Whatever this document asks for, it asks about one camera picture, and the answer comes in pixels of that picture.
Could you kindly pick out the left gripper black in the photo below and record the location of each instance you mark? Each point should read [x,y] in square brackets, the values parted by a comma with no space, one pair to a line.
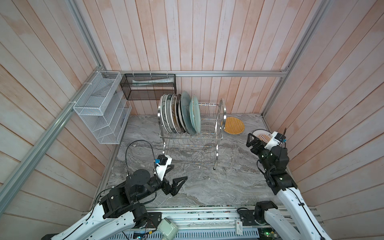
[174,189]

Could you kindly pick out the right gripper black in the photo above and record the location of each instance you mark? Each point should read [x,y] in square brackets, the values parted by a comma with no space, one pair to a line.
[261,145]

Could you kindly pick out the small orange sunburst plate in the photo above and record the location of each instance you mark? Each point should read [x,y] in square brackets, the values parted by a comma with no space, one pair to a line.
[263,135]

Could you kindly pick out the stainless steel dish rack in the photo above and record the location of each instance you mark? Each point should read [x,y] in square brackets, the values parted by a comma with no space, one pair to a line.
[198,149]

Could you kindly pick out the black round plate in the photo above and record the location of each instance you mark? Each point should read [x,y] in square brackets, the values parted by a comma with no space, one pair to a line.
[177,113]

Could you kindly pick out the white plate cloud line pattern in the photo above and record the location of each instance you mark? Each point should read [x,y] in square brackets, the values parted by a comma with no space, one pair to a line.
[161,112]

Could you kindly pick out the cream plate red berry pattern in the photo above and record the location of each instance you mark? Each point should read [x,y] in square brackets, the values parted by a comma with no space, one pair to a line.
[181,117]

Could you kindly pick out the large orange sunburst plate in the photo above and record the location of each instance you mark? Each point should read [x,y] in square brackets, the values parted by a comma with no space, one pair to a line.
[174,114]

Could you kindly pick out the light green lotus plate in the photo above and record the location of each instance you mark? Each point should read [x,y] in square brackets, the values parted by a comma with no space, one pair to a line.
[195,114]

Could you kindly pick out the white plate green text rim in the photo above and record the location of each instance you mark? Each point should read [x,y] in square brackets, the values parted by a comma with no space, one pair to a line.
[169,114]

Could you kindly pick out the grey green plain plate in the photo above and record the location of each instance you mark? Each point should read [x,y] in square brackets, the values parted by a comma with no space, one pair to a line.
[185,109]

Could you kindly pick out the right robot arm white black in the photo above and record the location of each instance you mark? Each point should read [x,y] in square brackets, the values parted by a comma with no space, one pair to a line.
[273,156]

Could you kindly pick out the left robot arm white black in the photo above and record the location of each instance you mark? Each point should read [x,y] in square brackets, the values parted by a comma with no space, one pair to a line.
[120,208]

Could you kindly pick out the yellow woven round trivet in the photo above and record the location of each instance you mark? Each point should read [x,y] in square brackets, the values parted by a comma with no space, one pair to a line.
[234,126]

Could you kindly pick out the white green box device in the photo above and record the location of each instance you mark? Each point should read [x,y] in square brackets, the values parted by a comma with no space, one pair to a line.
[168,229]

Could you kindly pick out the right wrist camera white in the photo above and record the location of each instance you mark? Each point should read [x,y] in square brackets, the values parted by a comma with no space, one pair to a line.
[276,140]

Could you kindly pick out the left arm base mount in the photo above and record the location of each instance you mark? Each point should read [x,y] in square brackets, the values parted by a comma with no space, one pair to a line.
[152,220]

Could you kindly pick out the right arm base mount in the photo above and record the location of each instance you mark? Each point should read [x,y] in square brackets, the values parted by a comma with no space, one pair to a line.
[247,217]

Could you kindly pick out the black mesh wall basket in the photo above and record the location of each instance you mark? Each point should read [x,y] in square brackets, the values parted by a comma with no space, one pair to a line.
[142,87]

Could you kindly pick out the white wire mesh shelf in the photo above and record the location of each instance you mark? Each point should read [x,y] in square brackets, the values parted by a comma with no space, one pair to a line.
[102,107]

